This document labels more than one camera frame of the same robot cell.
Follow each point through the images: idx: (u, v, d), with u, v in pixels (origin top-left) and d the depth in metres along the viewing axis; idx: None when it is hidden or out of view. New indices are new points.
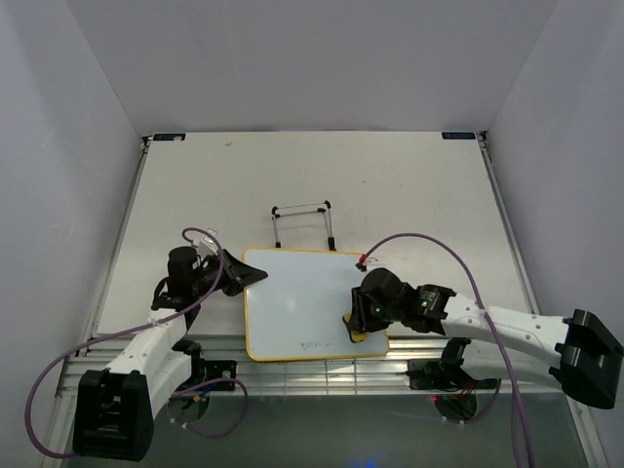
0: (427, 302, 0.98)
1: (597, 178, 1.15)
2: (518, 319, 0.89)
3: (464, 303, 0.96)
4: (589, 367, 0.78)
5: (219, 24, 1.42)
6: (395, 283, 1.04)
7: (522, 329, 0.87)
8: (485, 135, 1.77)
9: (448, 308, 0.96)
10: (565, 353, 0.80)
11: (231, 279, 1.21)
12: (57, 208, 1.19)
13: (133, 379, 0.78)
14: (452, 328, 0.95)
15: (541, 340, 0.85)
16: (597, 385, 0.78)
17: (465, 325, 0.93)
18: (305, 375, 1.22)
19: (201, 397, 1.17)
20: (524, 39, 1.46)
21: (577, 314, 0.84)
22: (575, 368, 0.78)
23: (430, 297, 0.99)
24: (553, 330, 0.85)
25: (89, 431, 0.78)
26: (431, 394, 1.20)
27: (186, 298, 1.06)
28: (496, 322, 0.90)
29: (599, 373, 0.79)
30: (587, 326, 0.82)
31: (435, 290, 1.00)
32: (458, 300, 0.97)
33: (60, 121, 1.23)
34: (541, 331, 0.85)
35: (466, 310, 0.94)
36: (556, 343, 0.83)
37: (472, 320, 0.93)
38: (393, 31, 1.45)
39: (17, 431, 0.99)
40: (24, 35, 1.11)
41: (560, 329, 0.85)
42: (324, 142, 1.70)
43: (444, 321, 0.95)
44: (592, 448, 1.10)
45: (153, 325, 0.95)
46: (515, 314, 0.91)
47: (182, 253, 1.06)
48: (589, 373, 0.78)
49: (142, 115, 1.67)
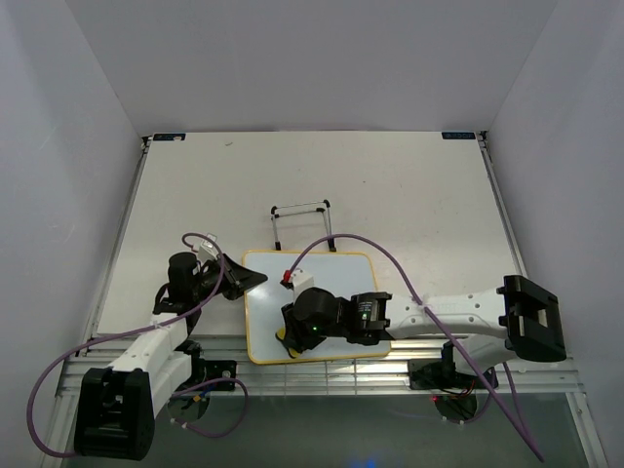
0: (367, 314, 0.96)
1: (598, 178, 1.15)
2: (455, 303, 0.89)
3: (404, 304, 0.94)
4: (535, 331, 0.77)
5: (220, 23, 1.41)
6: (331, 301, 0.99)
7: (465, 313, 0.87)
8: (485, 135, 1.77)
9: (390, 314, 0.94)
10: (511, 325, 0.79)
11: (231, 284, 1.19)
12: (57, 208, 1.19)
13: (135, 376, 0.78)
14: (399, 332, 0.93)
15: (485, 317, 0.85)
16: (547, 345, 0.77)
17: (410, 325, 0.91)
18: (305, 375, 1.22)
19: (201, 397, 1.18)
20: (525, 39, 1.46)
21: (509, 281, 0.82)
22: (524, 337, 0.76)
23: (369, 311, 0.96)
24: (491, 303, 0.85)
25: (90, 429, 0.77)
26: (431, 394, 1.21)
27: (187, 303, 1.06)
28: (438, 312, 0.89)
29: (544, 332, 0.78)
30: (522, 290, 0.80)
31: (371, 297, 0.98)
32: (395, 302, 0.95)
33: (60, 120, 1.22)
34: (481, 309, 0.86)
35: (407, 310, 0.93)
36: (498, 317, 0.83)
37: (416, 318, 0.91)
38: (394, 30, 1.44)
39: (17, 431, 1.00)
40: (25, 34, 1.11)
41: (496, 301, 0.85)
42: (324, 141, 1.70)
43: (389, 328, 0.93)
44: (593, 448, 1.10)
45: (155, 328, 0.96)
46: (451, 298, 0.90)
47: (182, 258, 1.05)
48: (537, 337, 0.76)
49: (142, 115, 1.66)
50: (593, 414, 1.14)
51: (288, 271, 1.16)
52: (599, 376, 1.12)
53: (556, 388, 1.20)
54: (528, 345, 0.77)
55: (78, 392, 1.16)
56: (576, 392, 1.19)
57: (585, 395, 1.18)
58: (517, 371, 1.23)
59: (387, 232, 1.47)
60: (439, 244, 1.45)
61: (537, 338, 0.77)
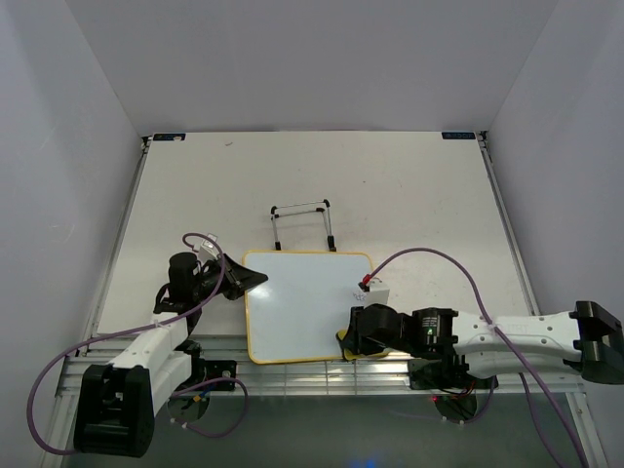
0: (432, 331, 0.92)
1: (597, 178, 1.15)
2: (526, 325, 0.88)
3: (471, 322, 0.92)
4: (612, 357, 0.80)
5: (219, 23, 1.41)
6: (393, 318, 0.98)
7: (536, 334, 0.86)
8: (485, 135, 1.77)
9: (457, 331, 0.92)
10: (586, 349, 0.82)
11: (231, 283, 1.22)
12: (57, 208, 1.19)
13: (136, 372, 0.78)
14: (465, 349, 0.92)
15: (559, 340, 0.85)
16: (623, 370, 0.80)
17: (479, 343, 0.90)
18: (306, 375, 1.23)
19: (201, 397, 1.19)
20: (524, 39, 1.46)
21: (582, 307, 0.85)
22: (602, 363, 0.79)
23: (436, 328, 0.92)
24: (565, 327, 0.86)
25: (90, 426, 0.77)
26: (431, 394, 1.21)
27: (187, 303, 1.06)
28: (508, 332, 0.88)
29: (619, 358, 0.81)
30: (594, 317, 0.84)
31: (437, 313, 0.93)
32: (464, 319, 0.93)
33: (60, 120, 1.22)
34: (555, 332, 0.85)
35: (475, 329, 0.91)
36: (573, 340, 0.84)
37: (486, 336, 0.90)
38: (393, 30, 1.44)
39: (17, 431, 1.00)
40: (25, 35, 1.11)
41: (571, 327, 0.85)
42: (324, 141, 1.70)
43: (456, 344, 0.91)
44: (592, 448, 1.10)
45: (156, 326, 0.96)
46: (521, 321, 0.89)
47: (183, 258, 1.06)
48: (615, 363, 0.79)
49: (142, 115, 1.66)
50: (593, 414, 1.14)
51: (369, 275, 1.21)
52: None
53: (556, 388, 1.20)
54: (604, 370, 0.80)
55: (78, 392, 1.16)
56: (576, 392, 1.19)
57: (585, 395, 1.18)
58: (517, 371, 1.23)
59: (387, 232, 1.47)
60: (439, 244, 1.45)
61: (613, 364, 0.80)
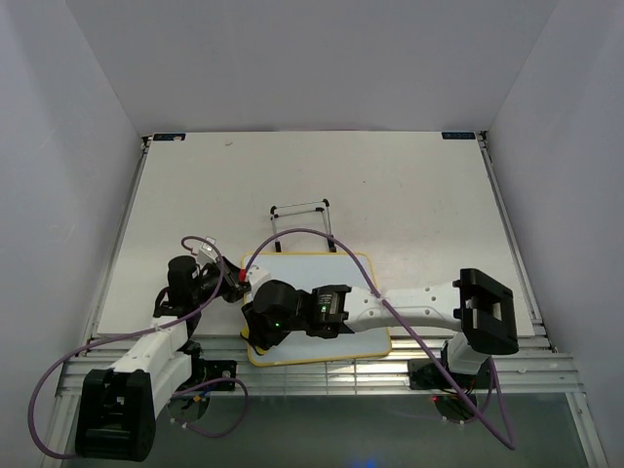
0: (326, 306, 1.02)
1: (597, 179, 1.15)
2: (412, 296, 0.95)
3: (362, 296, 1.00)
4: (487, 325, 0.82)
5: (220, 23, 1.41)
6: (290, 295, 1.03)
7: (421, 304, 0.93)
8: (485, 135, 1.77)
9: (348, 306, 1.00)
10: (465, 316, 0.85)
11: (230, 286, 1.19)
12: (57, 208, 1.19)
13: (136, 377, 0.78)
14: (358, 324, 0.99)
15: (440, 310, 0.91)
16: (498, 336, 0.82)
17: (368, 317, 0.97)
18: (305, 375, 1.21)
19: (201, 397, 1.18)
20: (525, 39, 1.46)
21: (464, 274, 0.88)
22: (476, 330, 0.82)
23: (330, 302, 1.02)
24: (448, 295, 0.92)
25: (91, 431, 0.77)
26: (431, 394, 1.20)
27: (187, 306, 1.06)
28: (395, 303, 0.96)
29: (497, 326, 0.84)
30: (476, 283, 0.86)
31: (331, 291, 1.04)
32: (356, 292, 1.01)
33: (60, 120, 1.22)
34: (439, 301, 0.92)
35: (366, 303, 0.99)
36: (453, 309, 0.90)
37: (373, 310, 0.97)
38: (394, 30, 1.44)
39: (18, 430, 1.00)
40: (25, 34, 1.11)
41: (452, 294, 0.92)
42: (324, 141, 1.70)
43: (347, 320, 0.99)
44: (592, 448, 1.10)
45: (156, 330, 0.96)
46: (409, 292, 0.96)
47: (182, 261, 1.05)
48: (489, 329, 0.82)
49: (142, 114, 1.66)
50: (593, 414, 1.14)
51: (244, 269, 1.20)
52: (598, 376, 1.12)
53: (556, 388, 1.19)
54: (482, 337, 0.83)
55: (78, 391, 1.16)
56: (576, 392, 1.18)
57: (585, 395, 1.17)
58: (517, 371, 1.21)
59: (386, 232, 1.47)
60: (439, 243, 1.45)
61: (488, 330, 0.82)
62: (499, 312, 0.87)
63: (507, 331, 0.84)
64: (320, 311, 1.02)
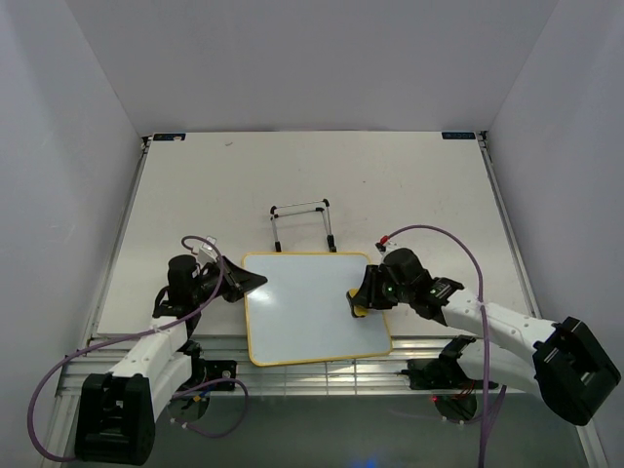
0: (436, 290, 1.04)
1: (597, 178, 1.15)
2: (509, 316, 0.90)
3: (467, 296, 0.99)
4: (562, 371, 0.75)
5: (219, 23, 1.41)
6: (417, 265, 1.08)
7: (510, 326, 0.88)
8: (485, 135, 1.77)
9: (453, 297, 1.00)
10: (540, 349, 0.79)
11: (231, 286, 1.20)
12: (57, 207, 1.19)
13: (136, 381, 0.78)
14: (452, 316, 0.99)
15: (524, 335, 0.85)
16: (568, 393, 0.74)
17: (462, 313, 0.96)
18: (305, 375, 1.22)
19: (201, 397, 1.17)
20: (525, 39, 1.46)
21: (570, 321, 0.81)
22: (545, 364, 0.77)
23: (443, 291, 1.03)
24: (541, 330, 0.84)
25: (90, 435, 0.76)
26: (430, 394, 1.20)
27: (187, 306, 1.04)
28: (490, 315, 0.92)
29: (576, 385, 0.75)
30: (574, 333, 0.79)
31: (448, 283, 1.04)
32: (467, 292, 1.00)
33: (59, 120, 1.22)
34: (528, 330, 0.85)
35: (468, 301, 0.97)
36: (535, 340, 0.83)
37: (470, 309, 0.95)
38: (394, 30, 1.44)
39: (18, 430, 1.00)
40: (25, 33, 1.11)
41: (545, 331, 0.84)
42: (324, 141, 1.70)
43: (444, 306, 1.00)
44: (592, 448, 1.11)
45: (154, 331, 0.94)
46: (511, 312, 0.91)
47: (182, 260, 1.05)
48: (562, 376, 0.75)
49: (142, 114, 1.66)
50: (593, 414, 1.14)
51: (387, 236, 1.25)
52: None
53: None
54: (549, 379, 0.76)
55: (77, 392, 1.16)
56: None
57: None
58: None
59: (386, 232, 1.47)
60: (439, 244, 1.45)
61: (559, 376, 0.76)
62: (588, 376, 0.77)
63: (586, 396, 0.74)
64: (430, 291, 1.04)
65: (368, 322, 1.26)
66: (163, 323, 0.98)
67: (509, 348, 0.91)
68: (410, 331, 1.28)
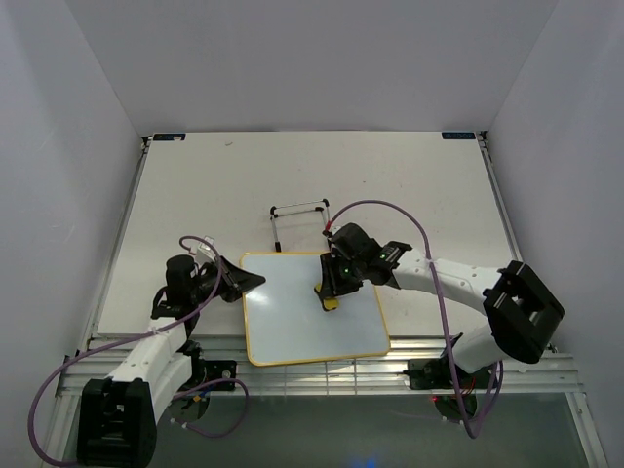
0: (385, 254, 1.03)
1: (598, 177, 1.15)
2: (457, 268, 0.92)
3: (414, 255, 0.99)
4: (511, 313, 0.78)
5: (220, 22, 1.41)
6: (363, 236, 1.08)
7: (460, 277, 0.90)
8: (485, 135, 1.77)
9: (402, 259, 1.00)
10: (490, 295, 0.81)
11: (229, 286, 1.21)
12: (57, 207, 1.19)
13: (136, 386, 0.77)
14: (404, 277, 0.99)
15: (472, 285, 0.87)
16: (520, 333, 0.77)
17: (412, 273, 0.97)
18: (305, 375, 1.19)
19: (201, 397, 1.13)
20: (525, 39, 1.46)
21: (514, 264, 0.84)
22: (495, 309, 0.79)
23: (391, 253, 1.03)
24: (487, 277, 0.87)
25: (93, 440, 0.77)
26: (431, 394, 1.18)
27: (185, 306, 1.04)
28: (440, 270, 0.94)
29: (526, 326, 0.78)
30: (518, 276, 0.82)
31: (396, 246, 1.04)
32: (412, 253, 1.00)
33: (60, 120, 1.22)
34: (476, 279, 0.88)
35: (416, 261, 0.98)
36: (484, 288, 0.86)
37: (420, 269, 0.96)
38: (394, 29, 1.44)
39: (18, 430, 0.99)
40: (25, 32, 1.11)
41: (492, 276, 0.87)
42: (324, 142, 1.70)
43: (395, 270, 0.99)
44: (593, 449, 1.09)
45: (153, 333, 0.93)
46: (458, 264, 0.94)
47: (181, 260, 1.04)
48: (511, 317, 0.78)
49: (142, 114, 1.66)
50: (594, 414, 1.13)
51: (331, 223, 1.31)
52: (598, 375, 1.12)
53: (556, 389, 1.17)
54: (499, 323, 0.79)
55: (78, 392, 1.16)
56: (576, 392, 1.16)
57: (585, 395, 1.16)
58: (517, 371, 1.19)
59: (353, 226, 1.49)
60: (439, 244, 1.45)
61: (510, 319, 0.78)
62: (534, 317, 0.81)
63: (535, 334, 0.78)
64: (378, 256, 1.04)
65: (368, 322, 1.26)
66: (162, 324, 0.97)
67: (461, 301, 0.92)
68: (410, 331, 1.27)
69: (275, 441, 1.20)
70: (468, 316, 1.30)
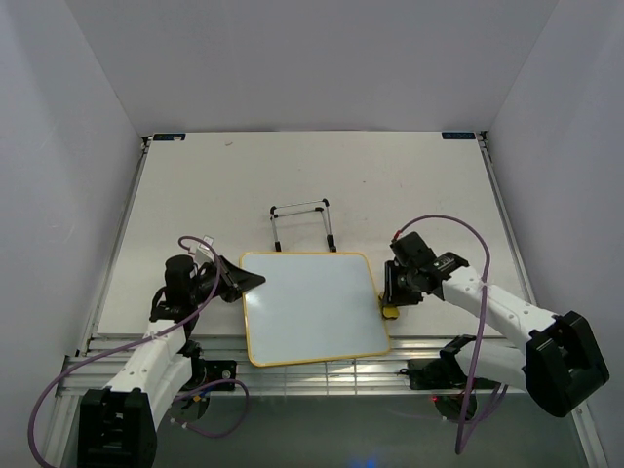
0: (440, 264, 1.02)
1: (598, 177, 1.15)
2: (511, 301, 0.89)
3: (470, 275, 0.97)
4: (553, 361, 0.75)
5: (220, 23, 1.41)
6: (421, 245, 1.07)
7: (510, 310, 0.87)
8: (485, 135, 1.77)
9: (457, 274, 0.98)
10: (537, 336, 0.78)
11: (229, 286, 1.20)
12: (57, 207, 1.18)
13: (135, 396, 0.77)
14: (450, 291, 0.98)
15: (522, 323, 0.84)
16: (555, 384, 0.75)
17: (462, 291, 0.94)
18: (305, 375, 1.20)
19: (201, 398, 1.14)
20: (524, 39, 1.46)
21: (571, 315, 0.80)
22: (538, 351, 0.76)
23: (447, 264, 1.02)
24: (539, 319, 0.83)
25: (93, 448, 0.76)
26: (431, 394, 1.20)
27: (184, 307, 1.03)
28: (490, 296, 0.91)
29: (565, 378, 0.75)
30: (571, 328, 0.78)
31: (452, 257, 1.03)
32: (466, 270, 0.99)
33: (60, 121, 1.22)
34: (526, 317, 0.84)
35: (470, 280, 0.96)
36: (532, 329, 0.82)
37: (471, 288, 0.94)
38: (394, 29, 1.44)
39: (20, 430, 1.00)
40: (25, 33, 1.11)
41: (545, 321, 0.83)
42: (324, 142, 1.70)
43: (446, 281, 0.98)
44: (592, 449, 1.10)
45: (152, 338, 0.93)
46: (513, 297, 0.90)
47: (179, 261, 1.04)
48: (551, 364, 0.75)
49: (142, 114, 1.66)
50: (593, 415, 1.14)
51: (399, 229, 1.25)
52: None
53: None
54: (536, 365, 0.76)
55: (77, 392, 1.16)
56: None
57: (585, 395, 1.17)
58: None
59: (378, 230, 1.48)
60: (438, 244, 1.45)
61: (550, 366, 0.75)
62: (574, 371, 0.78)
63: (570, 389, 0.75)
64: (434, 263, 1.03)
65: (368, 322, 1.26)
66: (161, 328, 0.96)
67: (503, 334, 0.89)
68: (410, 331, 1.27)
69: (275, 440, 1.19)
70: (468, 316, 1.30)
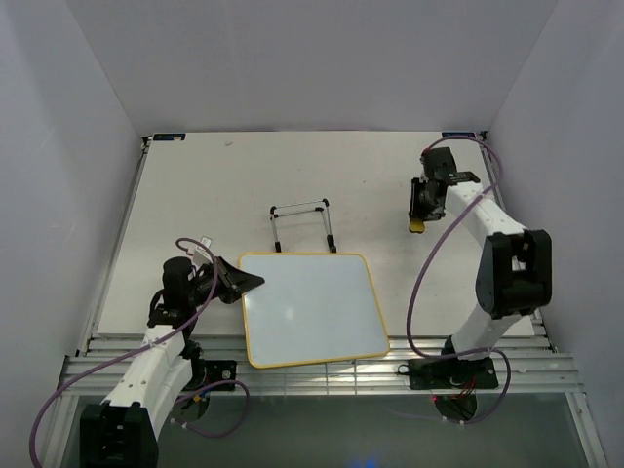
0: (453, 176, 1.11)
1: (598, 177, 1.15)
2: (495, 211, 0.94)
3: (474, 187, 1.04)
4: (501, 257, 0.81)
5: (219, 22, 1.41)
6: (446, 160, 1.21)
7: (489, 215, 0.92)
8: (485, 135, 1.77)
9: (464, 184, 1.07)
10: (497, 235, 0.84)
11: (227, 287, 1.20)
12: (57, 206, 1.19)
13: (135, 411, 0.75)
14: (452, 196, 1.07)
15: (493, 225, 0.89)
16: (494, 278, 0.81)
17: (459, 196, 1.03)
18: (305, 375, 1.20)
19: (201, 398, 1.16)
20: (524, 38, 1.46)
21: (540, 232, 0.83)
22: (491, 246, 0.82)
23: (459, 177, 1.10)
24: (511, 227, 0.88)
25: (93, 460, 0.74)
26: (431, 394, 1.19)
27: (183, 310, 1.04)
28: (481, 205, 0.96)
29: (505, 278, 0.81)
30: (532, 242, 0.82)
31: (467, 175, 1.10)
32: (475, 183, 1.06)
33: (60, 121, 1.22)
34: (499, 223, 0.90)
35: (471, 190, 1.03)
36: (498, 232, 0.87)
37: (467, 196, 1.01)
38: (394, 29, 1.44)
39: (21, 430, 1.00)
40: (26, 33, 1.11)
41: (515, 230, 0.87)
42: (324, 142, 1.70)
43: (450, 187, 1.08)
44: (592, 448, 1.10)
45: (150, 347, 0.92)
46: (500, 209, 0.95)
47: (176, 264, 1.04)
48: (498, 259, 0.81)
49: (142, 114, 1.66)
50: (593, 414, 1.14)
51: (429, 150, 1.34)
52: (600, 375, 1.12)
53: (556, 389, 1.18)
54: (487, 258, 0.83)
55: (77, 391, 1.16)
56: (576, 392, 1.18)
57: (585, 395, 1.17)
58: (517, 371, 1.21)
59: (377, 229, 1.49)
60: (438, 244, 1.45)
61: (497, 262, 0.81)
62: (521, 283, 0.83)
63: (507, 292, 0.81)
64: (448, 175, 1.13)
65: (369, 322, 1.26)
66: (160, 333, 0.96)
67: (478, 237, 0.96)
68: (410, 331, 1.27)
69: (275, 441, 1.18)
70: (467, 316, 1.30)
